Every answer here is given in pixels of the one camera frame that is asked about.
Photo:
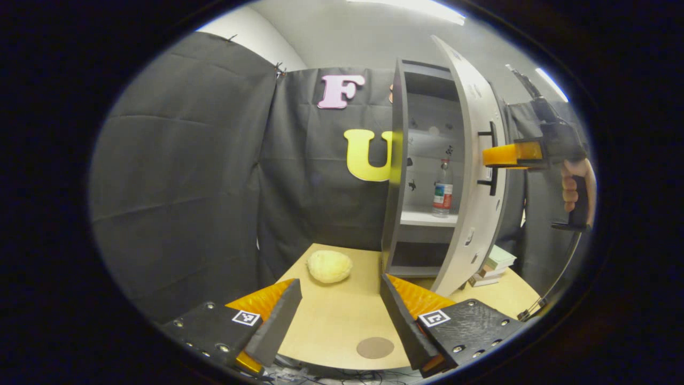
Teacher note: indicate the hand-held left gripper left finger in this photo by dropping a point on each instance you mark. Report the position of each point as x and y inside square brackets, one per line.
[278, 326]

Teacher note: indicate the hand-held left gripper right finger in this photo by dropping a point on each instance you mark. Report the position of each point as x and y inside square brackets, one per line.
[403, 326]

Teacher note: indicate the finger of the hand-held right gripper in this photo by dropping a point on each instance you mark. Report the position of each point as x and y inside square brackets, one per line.
[507, 155]

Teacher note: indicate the round brown coaster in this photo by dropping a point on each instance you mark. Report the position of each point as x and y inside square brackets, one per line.
[375, 347]

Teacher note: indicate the clear plastic bottle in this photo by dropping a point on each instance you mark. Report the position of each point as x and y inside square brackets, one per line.
[442, 195]

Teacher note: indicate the yellow foam ball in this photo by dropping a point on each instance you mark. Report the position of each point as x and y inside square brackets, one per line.
[329, 266]

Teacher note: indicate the brown book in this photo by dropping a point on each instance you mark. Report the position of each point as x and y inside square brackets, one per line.
[490, 272]

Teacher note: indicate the green book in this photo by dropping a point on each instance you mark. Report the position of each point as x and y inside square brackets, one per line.
[502, 258]

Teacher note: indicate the long ceiling light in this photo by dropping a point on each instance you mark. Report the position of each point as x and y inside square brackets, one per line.
[411, 8]

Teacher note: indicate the black backdrop cloth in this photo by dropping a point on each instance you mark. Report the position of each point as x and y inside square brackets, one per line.
[187, 160]

